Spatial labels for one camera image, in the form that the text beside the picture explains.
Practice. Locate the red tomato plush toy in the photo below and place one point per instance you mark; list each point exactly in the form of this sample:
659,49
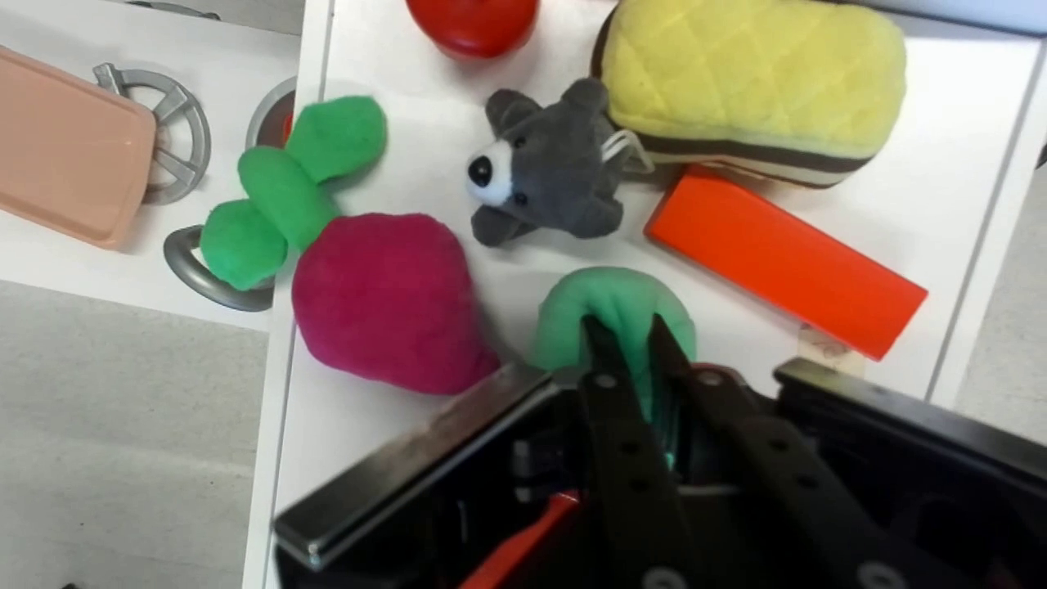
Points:
476,24

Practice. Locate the orange rectangular block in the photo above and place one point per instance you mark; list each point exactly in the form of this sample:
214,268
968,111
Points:
787,261

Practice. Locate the round green plush toy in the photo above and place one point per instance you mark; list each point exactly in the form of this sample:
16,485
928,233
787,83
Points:
590,313

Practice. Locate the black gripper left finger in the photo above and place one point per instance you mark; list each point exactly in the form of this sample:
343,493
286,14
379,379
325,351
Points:
621,458

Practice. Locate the white toy kitchen counter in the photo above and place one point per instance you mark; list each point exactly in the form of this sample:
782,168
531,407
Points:
143,272

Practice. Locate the yellow sponge plush toy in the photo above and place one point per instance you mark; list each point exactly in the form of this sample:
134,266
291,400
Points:
754,76

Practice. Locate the pink radish plush toy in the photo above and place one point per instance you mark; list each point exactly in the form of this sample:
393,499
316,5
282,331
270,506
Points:
379,305

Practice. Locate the grey toy burner grate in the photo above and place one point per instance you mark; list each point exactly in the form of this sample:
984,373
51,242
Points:
182,114

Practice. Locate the grey toy faucet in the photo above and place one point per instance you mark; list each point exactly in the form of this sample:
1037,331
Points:
202,278

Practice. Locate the grey raccoon plush toy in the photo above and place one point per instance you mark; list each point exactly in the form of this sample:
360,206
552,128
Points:
552,165

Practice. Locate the white cabinet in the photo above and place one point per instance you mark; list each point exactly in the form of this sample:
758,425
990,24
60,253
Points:
984,165

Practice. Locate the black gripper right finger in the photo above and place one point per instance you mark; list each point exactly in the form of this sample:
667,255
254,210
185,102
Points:
764,470

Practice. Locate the pink plastic tray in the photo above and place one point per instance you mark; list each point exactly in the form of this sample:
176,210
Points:
65,152

